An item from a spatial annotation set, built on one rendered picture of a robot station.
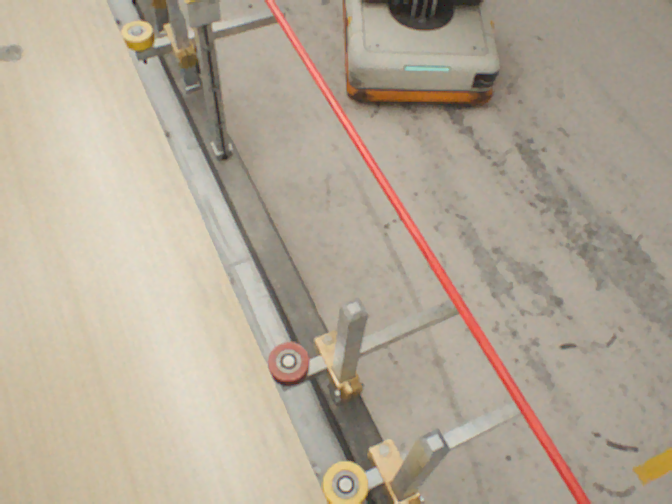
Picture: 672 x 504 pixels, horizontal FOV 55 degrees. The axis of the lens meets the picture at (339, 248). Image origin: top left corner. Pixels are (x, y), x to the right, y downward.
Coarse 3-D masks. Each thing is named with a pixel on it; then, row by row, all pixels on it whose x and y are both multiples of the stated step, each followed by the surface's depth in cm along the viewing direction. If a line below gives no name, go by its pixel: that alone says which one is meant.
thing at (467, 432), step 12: (504, 408) 128; (516, 408) 129; (480, 420) 127; (492, 420) 127; (504, 420) 127; (456, 432) 125; (468, 432) 126; (480, 432) 126; (456, 444) 124; (372, 480) 120
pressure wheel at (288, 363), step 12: (276, 348) 124; (288, 348) 124; (300, 348) 124; (276, 360) 123; (288, 360) 122; (300, 360) 123; (276, 372) 121; (288, 372) 121; (300, 372) 121; (288, 384) 122
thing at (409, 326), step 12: (420, 312) 139; (432, 312) 139; (444, 312) 139; (456, 312) 140; (396, 324) 137; (408, 324) 137; (420, 324) 137; (432, 324) 140; (372, 336) 135; (384, 336) 136; (396, 336) 136; (372, 348) 135; (312, 360) 132; (312, 372) 131; (324, 372) 133; (300, 384) 132
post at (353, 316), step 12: (360, 300) 106; (348, 312) 104; (360, 312) 104; (348, 324) 105; (360, 324) 107; (348, 336) 109; (360, 336) 112; (336, 348) 120; (348, 348) 114; (360, 348) 117; (336, 360) 124; (348, 360) 120; (336, 372) 128; (348, 372) 126
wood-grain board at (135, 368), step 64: (0, 0) 171; (64, 0) 172; (0, 64) 159; (64, 64) 160; (128, 64) 161; (0, 128) 149; (64, 128) 150; (128, 128) 151; (0, 192) 139; (64, 192) 140; (128, 192) 141; (0, 256) 131; (64, 256) 132; (128, 256) 133; (192, 256) 134; (0, 320) 124; (64, 320) 125; (128, 320) 126; (192, 320) 126; (0, 384) 118; (64, 384) 118; (128, 384) 119; (192, 384) 120; (256, 384) 120; (0, 448) 112; (64, 448) 113; (128, 448) 113; (192, 448) 114; (256, 448) 114
